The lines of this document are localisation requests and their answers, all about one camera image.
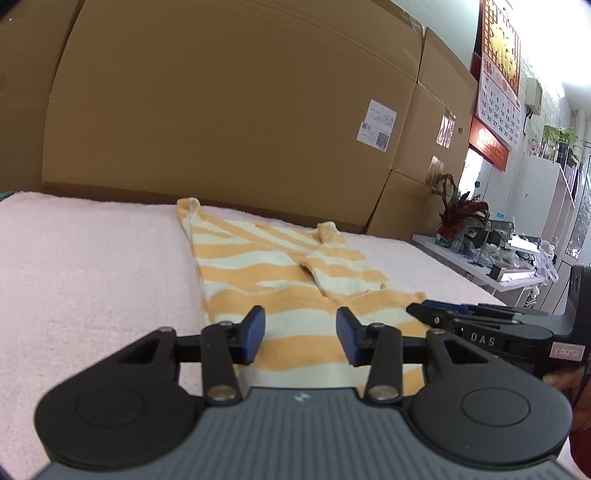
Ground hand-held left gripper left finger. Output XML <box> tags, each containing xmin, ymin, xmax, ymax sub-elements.
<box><xmin>112</xmin><ymin>305</ymin><xmax>267</xmax><ymax>407</ymax></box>

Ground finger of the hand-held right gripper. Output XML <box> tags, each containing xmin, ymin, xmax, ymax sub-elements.
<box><xmin>422</xmin><ymin>300</ymin><xmax>551</xmax><ymax>320</ymax></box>
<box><xmin>406</xmin><ymin>303</ymin><xmax>470</xmax><ymax>331</ymax></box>

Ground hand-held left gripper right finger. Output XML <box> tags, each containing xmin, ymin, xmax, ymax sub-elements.
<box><xmin>335</xmin><ymin>306</ymin><xmax>486</xmax><ymax>403</ymax></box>

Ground orange white striped shirt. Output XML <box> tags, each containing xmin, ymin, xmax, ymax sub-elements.
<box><xmin>177</xmin><ymin>198</ymin><xmax>428</xmax><ymax>398</ymax></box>

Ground person's right hand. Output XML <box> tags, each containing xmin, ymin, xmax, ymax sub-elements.
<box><xmin>542</xmin><ymin>368</ymin><xmax>584</xmax><ymax>406</ymax></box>

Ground white table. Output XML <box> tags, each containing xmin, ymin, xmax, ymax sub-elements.
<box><xmin>412</xmin><ymin>233</ymin><xmax>546</xmax><ymax>292</ymax></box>

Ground grey metal device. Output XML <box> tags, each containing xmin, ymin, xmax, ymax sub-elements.
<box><xmin>449</xmin><ymin>217</ymin><xmax>516</xmax><ymax>267</ymax></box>

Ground red leafed potted plant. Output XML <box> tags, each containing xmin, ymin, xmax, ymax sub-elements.
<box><xmin>431</xmin><ymin>173</ymin><xmax>491</xmax><ymax>246</ymax></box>

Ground white cabinet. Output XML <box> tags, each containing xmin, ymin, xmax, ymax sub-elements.
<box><xmin>507</xmin><ymin>152</ymin><xmax>579</xmax><ymax>306</ymax></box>

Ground pink towel blanket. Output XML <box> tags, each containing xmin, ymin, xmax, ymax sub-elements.
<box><xmin>0</xmin><ymin>190</ymin><xmax>505</xmax><ymax>464</ymax></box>

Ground white shipping label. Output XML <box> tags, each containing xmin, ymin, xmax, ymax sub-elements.
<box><xmin>356</xmin><ymin>98</ymin><xmax>398</xmax><ymax>151</ymax></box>

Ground green potted plants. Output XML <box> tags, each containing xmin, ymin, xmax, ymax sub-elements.
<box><xmin>542</xmin><ymin>124</ymin><xmax>583</xmax><ymax>163</ymax></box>

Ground cardboard box with clear tape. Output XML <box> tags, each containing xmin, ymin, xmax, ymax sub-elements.
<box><xmin>392</xmin><ymin>28</ymin><xmax>479</xmax><ymax>186</ymax></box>

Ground large cardboard box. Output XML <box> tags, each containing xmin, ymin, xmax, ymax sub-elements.
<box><xmin>41</xmin><ymin>0</ymin><xmax>426</xmax><ymax>234</ymax></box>

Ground cardboard box with small label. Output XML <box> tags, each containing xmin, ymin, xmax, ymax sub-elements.
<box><xmin>0</xmin><ymin>0</ymin><xmax>86</xmax><ymax>195</ymax></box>

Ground beige wall box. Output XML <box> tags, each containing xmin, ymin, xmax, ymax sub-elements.
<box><xmin>523</xmin><ymin>77</ymin><xmax>546</xmax><ymax>117</ymax></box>

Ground red wall calendar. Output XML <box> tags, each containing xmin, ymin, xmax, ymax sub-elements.
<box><xmin>468</xmin><ymin>0</ymin><xmax>525</xmax><ymax>172</ymax></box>

